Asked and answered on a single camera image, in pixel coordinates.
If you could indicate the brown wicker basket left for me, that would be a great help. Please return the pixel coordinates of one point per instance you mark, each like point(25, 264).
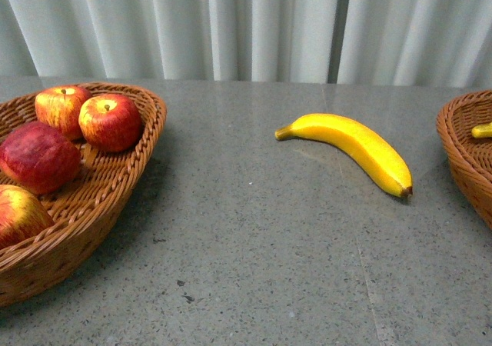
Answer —
point(85, 210)

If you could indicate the red apple yellow top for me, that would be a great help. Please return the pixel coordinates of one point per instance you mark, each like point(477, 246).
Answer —
point(22, 215)

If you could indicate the red yellow apple back right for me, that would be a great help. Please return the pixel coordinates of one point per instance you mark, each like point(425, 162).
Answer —
point(110, 122)

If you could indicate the dark red apple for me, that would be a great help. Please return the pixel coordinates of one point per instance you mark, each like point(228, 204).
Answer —
point(39, 158)

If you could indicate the brown wicker basket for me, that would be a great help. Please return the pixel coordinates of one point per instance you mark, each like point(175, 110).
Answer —
point(85, 210)
point(469, 157)

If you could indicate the white pleated curtain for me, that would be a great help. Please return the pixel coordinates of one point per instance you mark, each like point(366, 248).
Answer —
point(373, 42)

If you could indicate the yellow banana far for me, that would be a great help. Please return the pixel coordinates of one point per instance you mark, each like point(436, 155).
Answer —
point(379, 160)

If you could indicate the red yellow apple back left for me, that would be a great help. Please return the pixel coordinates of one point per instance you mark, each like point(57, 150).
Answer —
point(60, 107)

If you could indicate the yellow banana in basket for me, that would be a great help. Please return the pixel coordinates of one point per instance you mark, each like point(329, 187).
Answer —
point(482, 131)

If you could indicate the brown wicker basket right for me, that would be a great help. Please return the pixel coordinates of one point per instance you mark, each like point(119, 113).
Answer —
point(469, 157)

